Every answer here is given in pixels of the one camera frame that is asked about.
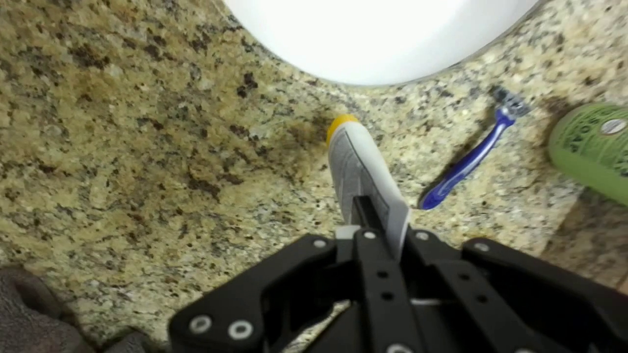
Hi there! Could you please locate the white tube with yellow lid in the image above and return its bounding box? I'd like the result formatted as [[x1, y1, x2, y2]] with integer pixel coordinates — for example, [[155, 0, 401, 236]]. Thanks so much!
[[326, 114, 410, 257]]

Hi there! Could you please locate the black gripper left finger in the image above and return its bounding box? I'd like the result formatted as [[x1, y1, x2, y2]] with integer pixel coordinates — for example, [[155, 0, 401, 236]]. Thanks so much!
[[169, 228, 426, 353]]

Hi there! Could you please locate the brown grey towel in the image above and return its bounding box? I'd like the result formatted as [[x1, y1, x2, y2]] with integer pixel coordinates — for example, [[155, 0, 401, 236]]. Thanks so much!
[[0, 267, 151, 353]]

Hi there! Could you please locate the blue razor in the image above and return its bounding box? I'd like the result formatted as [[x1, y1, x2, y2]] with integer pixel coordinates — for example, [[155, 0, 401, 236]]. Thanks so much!
[[418, 87, 530, 210]]

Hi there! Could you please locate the white oval sink basin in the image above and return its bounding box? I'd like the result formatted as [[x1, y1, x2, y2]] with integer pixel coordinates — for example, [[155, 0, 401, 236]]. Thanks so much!
[[224, 0, 544, 87]]

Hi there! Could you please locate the green soap pump bottle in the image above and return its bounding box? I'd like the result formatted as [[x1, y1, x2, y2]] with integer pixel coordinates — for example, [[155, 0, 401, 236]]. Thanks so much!
[[548, 102, 628, 204]]

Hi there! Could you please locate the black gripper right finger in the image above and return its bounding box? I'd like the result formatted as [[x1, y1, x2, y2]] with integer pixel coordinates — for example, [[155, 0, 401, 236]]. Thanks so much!
[[402, 230, 628, 353]]

